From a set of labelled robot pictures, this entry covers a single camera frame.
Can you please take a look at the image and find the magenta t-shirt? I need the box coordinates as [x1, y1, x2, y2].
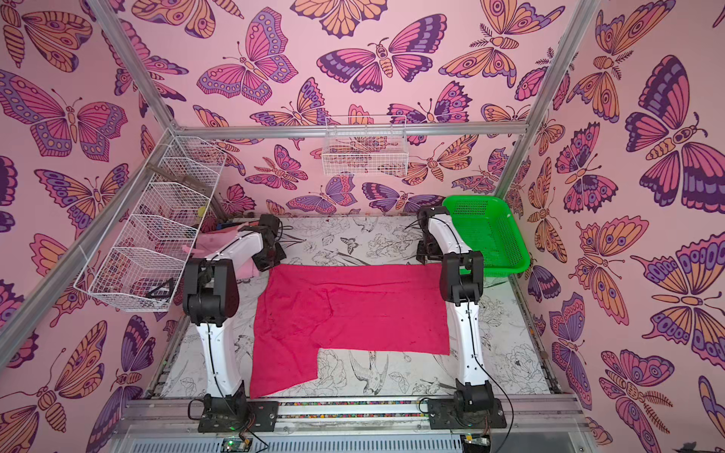
[249, 264, 449, 398]

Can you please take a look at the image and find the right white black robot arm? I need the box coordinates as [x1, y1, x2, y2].
[416, 206, 507, 430]

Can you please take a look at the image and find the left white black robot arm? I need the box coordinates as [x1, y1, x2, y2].
[181, 214, 286, 433]

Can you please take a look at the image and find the green plastic basket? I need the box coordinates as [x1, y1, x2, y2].
[443, 196, 531, 279]

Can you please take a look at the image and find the folded light pink t-shirt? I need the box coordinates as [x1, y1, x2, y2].
[181, 222, 264, 280]

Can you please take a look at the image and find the black triangle object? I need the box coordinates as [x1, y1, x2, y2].
[145, 279, 177, 300]

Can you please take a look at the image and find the right green circuit board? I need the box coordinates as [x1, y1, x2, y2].
[461, 434, 492, 453]

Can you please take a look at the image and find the green circuit board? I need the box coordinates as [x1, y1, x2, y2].
[461, 434, 492, 453]
[220, 437, 251, 453]

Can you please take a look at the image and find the left green circuit board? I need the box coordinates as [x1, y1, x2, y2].
[220, 437, 251, 453]

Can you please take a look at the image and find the small white wire basket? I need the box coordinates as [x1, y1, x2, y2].
[319, 113, 410, 177]

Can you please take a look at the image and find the long white wire basket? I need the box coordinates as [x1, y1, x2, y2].
[75, 137, 227, 313]

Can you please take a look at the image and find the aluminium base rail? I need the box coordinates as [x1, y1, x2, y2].
[109, 394, 598, 452]

